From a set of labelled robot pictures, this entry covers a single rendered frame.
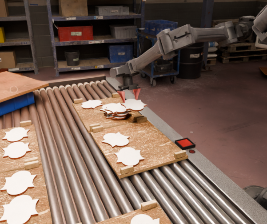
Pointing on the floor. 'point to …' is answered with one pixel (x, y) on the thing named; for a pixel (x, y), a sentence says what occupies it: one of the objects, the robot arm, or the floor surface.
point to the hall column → (207, 17)
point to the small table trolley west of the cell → (153, 63)
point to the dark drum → (189, 61)
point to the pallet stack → (237, 49)
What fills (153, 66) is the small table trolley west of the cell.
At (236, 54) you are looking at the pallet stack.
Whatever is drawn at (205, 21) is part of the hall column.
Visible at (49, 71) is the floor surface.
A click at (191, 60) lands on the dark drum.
